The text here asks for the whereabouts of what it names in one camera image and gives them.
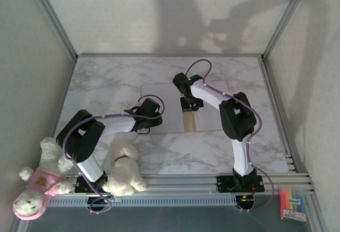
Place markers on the brown cardboard folder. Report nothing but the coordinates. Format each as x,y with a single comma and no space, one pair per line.
190,123

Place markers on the plush rabbit in pink hoodie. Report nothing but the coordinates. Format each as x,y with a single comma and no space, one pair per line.
29,205

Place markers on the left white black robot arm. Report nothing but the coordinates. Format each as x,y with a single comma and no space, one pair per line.
79,136

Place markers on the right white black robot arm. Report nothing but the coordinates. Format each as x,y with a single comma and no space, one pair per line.
236,118

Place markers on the white plush dog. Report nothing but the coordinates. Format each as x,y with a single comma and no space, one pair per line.
125,173

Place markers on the back aluminium frame rail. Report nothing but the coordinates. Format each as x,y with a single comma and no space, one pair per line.
132,55

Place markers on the right side aluminium frame rail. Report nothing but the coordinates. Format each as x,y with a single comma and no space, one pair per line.
269,82

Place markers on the right aluminium frame post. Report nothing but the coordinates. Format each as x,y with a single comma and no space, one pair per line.
286,17

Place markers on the pack of coloured highlighters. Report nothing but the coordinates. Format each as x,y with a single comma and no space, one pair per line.
292,205

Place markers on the aluminium frame post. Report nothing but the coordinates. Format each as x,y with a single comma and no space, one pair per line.
53,17
286,17

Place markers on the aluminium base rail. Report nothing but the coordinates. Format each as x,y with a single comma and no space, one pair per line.
172,184

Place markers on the aluminium frame rail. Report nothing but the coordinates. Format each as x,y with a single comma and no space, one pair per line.
132,55
269,82
67,88

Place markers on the left side aluminium frame rail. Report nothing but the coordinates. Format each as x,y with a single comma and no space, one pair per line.
67,88

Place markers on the left aluminium frame post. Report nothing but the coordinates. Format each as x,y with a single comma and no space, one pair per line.
53,17

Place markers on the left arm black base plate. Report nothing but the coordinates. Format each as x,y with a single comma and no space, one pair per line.
81,187

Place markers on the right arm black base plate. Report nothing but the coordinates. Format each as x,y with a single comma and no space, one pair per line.
225,184

